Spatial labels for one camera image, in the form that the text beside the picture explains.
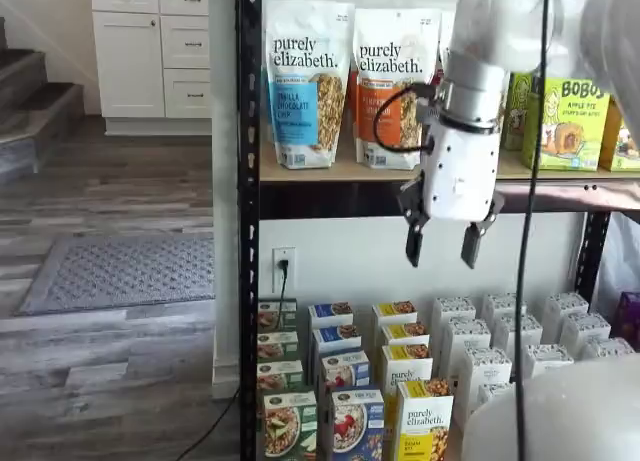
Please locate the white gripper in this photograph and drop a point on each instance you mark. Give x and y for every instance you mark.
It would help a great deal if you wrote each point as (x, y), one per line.
(465, 176)

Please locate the blue and white oatmeal box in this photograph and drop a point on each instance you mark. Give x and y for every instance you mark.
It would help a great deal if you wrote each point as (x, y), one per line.
(355, 426)
(330, 313)
(337, 337)
(345, 368)

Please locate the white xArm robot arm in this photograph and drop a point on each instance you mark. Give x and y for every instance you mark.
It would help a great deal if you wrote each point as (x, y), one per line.
(500, 31)

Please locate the yellow and white granola box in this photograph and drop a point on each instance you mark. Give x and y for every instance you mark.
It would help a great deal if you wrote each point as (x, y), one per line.
(395, 311)
(425, 421)
(405, 331)
(407, 363)

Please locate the wooden shelf board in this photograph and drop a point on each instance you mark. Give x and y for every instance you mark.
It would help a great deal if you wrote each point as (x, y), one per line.
(345, 173)

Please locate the green Bobo's snack box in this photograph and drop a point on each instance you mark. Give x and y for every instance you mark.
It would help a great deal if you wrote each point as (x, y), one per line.
(515, 111)

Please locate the green Bobo's apple pie box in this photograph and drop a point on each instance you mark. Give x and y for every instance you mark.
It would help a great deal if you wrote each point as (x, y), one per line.
(570, 126)

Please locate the green oatmeal box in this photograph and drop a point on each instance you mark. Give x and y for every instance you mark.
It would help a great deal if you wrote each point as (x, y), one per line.
(280, 376)
(290, 426)
(277, 346)
(270, 315)

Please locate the purple box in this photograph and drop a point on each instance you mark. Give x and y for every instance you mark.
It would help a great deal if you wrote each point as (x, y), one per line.
(631, 313)

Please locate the black metal shelf rack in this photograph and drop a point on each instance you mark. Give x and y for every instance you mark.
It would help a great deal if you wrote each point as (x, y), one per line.
(248, 181)

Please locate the yellow Bobo's snack box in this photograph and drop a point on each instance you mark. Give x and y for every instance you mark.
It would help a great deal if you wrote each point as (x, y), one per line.
(622, 146)

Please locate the granola bag orange label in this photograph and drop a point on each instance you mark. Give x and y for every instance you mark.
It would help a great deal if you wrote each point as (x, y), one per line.
(395, 46)
(351, 98)

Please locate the white plastic bag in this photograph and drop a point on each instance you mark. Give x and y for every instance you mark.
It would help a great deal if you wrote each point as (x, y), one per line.
(622, 261)

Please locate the granola bag blue label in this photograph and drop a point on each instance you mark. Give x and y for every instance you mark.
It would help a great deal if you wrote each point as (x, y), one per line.
(307, 81)

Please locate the grey door mat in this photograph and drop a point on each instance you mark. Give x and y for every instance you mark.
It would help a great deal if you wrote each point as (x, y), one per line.
(120, 273)

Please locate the white drawer cabinet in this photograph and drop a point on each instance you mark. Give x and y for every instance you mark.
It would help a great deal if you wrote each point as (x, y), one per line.
(150, 56)

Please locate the dark wooden staircase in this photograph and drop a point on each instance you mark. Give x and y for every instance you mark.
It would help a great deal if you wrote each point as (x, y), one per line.
(35, 101)

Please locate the white wall outlet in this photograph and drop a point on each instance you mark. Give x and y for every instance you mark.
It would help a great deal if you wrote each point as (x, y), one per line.
(283, 253)

